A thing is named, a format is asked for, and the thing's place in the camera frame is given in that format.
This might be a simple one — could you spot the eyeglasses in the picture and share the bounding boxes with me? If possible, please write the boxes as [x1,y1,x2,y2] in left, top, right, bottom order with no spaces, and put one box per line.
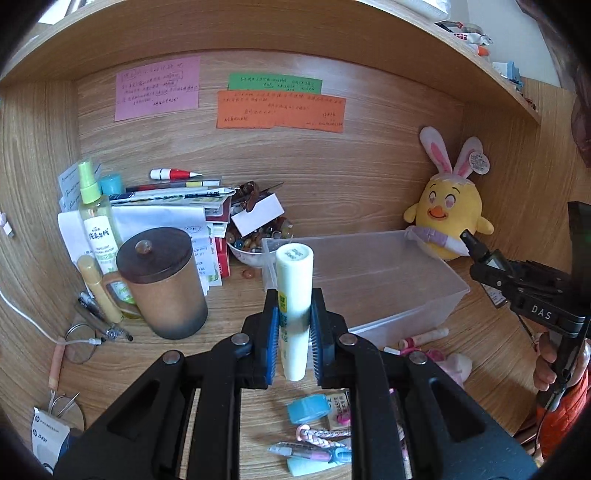
[64,322,102,365]

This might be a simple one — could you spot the light blue foam tube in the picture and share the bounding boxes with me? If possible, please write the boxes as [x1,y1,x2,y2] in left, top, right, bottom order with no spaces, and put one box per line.
[287,458,349,478]

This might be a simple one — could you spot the blue white box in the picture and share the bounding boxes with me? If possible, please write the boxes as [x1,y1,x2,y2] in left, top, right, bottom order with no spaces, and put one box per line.
[31,407,82,474]

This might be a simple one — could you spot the person's right hand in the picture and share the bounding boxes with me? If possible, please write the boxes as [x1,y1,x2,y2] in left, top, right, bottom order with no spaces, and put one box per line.
[533,330,591,393]

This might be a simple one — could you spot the yellow chick plush toy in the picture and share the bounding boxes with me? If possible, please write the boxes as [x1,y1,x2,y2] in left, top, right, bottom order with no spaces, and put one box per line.
[403,126,494,261]

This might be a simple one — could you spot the pink white braided bracelet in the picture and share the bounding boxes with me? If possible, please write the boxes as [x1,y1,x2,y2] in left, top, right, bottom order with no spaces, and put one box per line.
[294,423,353,451]

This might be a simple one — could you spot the orange paper note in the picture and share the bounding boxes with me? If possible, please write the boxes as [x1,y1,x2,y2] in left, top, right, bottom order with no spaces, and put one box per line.
[216,90,346,133]

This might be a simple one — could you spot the green spray bottle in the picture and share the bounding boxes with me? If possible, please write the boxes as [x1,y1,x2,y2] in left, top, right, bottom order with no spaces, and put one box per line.
[76,160,139,319]

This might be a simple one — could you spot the red white marker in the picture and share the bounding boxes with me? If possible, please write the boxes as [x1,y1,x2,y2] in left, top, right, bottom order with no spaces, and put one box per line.
[149,168,201,181]

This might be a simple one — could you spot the clear plastic storage bin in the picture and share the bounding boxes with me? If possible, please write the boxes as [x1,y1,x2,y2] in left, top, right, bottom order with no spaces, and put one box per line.
[263,230,470,348]

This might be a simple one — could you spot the green paper note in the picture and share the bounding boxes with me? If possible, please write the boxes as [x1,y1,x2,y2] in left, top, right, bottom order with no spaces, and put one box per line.
[228,72,322,94]

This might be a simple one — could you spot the beige lip balm tube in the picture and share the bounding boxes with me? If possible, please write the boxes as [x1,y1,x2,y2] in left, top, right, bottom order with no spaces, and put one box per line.
[399,327,450,350]

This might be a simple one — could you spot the stack of papers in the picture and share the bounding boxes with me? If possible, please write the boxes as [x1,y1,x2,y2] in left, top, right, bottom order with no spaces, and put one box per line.
[57,164,221,291]

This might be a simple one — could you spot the bowl of beads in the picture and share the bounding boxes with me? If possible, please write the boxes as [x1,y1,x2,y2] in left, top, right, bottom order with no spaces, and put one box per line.
[225,216,294,269]

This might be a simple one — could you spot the brown ceramic lidded mug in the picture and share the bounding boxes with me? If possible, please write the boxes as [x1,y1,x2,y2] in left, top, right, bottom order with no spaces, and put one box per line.
[101,227,208,340]

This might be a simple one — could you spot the white cylindrical lotion tube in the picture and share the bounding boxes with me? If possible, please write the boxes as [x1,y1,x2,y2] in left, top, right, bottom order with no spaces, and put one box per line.
[276,243,314,382]

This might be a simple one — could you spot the pink paper note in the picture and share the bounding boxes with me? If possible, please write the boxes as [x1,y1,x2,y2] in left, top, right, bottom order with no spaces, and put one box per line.
[114,56,200,122]

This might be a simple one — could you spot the pink scissors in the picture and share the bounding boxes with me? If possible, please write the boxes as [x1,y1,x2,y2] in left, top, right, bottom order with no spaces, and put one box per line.
[382,345,435,358]

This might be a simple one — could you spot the white charging cable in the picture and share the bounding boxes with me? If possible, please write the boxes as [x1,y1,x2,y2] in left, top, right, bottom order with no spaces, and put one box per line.
[0,287,105,347]

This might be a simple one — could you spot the pink blue pen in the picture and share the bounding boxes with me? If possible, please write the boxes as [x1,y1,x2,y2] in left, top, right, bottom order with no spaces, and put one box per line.
[267,442,353,464]

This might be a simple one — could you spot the metal clip keys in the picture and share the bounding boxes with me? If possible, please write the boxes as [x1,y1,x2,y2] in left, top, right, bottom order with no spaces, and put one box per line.
[77,292,134,342]

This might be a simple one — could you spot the pink rope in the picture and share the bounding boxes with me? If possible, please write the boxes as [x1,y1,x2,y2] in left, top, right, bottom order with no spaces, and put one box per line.
[427,349,474,388]

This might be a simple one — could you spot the white small box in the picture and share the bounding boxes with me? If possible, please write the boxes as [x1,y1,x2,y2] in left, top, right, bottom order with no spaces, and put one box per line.
[231,194,284,236]

